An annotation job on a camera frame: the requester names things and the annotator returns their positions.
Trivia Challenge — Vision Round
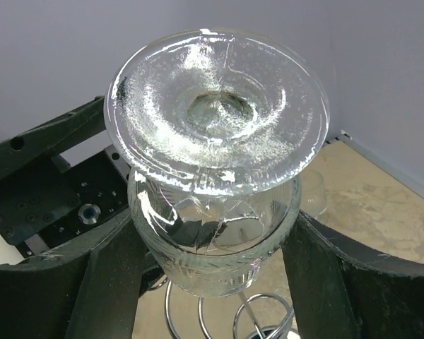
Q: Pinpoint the aluminium rail frame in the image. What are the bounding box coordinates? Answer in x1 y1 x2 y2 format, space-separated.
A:
323 130 424 199

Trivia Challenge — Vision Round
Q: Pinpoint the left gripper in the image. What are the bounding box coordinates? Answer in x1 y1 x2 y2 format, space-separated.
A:
0 96 130 259

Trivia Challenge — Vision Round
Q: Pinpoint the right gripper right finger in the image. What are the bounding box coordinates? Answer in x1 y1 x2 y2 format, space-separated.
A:
282 212 424 338

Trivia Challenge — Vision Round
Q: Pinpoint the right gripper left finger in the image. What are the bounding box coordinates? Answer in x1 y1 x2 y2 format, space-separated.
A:
0 210 146 338

